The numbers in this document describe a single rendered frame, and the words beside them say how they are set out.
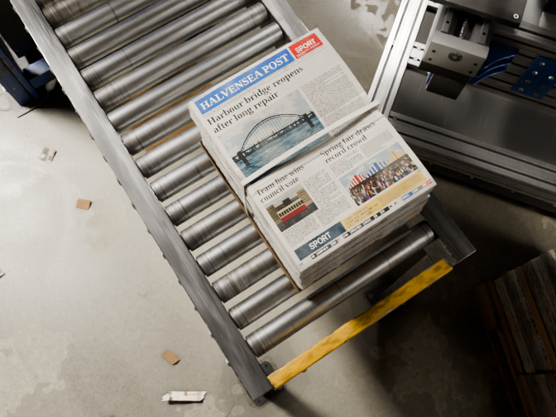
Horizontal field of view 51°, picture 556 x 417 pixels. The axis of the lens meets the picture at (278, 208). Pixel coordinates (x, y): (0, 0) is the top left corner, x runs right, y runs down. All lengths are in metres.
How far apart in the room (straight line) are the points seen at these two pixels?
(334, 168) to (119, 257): 1.21
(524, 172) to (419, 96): 0.42
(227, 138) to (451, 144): 1.09
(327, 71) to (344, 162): 0.18
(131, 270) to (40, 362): 0.41
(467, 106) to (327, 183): 1.14
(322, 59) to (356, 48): 1.26
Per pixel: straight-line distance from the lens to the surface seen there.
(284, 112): 1.06
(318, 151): 1.03
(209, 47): 1.42
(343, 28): 2.41
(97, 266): 2.11
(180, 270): 1.21
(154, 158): 1.30
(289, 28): 1.42
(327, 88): 1.08
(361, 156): 1.03
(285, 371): 1.16
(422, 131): 1.98
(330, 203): 1.00
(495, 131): 2.08
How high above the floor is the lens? 1.98
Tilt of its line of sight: 73 degrees down
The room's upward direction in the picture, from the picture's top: 1 degrees clockwise
